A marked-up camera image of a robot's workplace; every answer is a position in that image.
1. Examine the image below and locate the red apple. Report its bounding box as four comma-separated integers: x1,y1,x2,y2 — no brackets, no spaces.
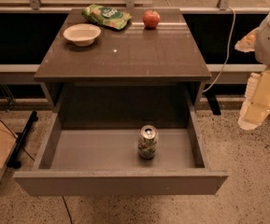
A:
143,10,161,29

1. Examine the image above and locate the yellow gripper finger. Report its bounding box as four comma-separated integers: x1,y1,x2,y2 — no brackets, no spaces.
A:
238,69,270,130
234,28,258,52

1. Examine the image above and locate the black floor cable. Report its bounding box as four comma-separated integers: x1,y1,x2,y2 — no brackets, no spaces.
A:
62,196,74,224

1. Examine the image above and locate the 7up soda can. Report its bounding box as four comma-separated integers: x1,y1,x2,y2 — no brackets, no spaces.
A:
137,125,158,160

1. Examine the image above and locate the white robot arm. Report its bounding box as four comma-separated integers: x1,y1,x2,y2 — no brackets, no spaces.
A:
234,13,270,130

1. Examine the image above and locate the black stand bar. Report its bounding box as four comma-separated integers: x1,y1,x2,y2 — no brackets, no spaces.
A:
7,111,38,169

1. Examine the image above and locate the white cable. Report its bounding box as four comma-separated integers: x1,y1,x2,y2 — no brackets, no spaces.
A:
202,7,237,94

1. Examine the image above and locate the open grey top drawer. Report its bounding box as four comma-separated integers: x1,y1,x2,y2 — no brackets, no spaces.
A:
12,84,229,198

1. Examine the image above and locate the green chip bag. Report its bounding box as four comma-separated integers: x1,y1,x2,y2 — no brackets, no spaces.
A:
81,4,132,30

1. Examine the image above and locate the white paper bowl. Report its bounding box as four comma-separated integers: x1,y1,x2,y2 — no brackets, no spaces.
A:
63,23,101,47

